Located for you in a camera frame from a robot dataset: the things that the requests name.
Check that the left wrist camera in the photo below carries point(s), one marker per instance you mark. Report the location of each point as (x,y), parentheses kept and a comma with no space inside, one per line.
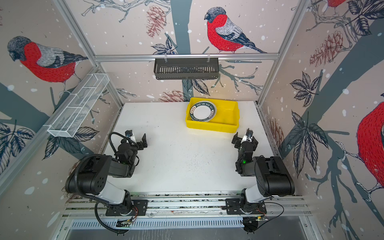
(129,134)

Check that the white wire mesh basket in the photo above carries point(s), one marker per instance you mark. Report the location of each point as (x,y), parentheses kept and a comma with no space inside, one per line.
(71,118)

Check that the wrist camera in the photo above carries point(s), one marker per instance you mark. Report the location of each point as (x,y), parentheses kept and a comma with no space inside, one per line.
(129,134)
(248,136)

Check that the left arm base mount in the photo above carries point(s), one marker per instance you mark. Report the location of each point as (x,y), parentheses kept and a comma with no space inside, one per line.
(133,208)

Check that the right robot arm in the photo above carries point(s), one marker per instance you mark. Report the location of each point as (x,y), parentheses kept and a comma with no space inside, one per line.
(272,176)

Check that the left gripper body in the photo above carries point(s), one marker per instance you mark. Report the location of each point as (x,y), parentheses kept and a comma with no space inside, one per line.
(134,150)

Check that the green lettered rim plate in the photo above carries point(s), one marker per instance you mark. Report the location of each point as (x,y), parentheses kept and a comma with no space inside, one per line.
(203,111)

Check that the aluminium rail frame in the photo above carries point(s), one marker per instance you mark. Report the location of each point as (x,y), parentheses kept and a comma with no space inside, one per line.
(214,205)

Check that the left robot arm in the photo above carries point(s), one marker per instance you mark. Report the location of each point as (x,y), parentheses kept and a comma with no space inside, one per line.
(90,177)

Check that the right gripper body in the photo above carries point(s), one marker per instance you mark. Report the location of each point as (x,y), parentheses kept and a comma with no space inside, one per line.
(239,145)

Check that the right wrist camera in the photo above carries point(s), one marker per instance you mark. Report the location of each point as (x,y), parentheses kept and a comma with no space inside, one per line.
(248,136)

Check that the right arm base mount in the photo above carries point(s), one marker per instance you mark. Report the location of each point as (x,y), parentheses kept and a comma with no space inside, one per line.
(236,206)

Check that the dark hanging wall basket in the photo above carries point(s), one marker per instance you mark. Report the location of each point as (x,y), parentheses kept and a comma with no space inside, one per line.
(186,69)

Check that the yellow plastic bin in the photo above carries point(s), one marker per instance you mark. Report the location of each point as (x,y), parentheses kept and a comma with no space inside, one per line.
(221,115)

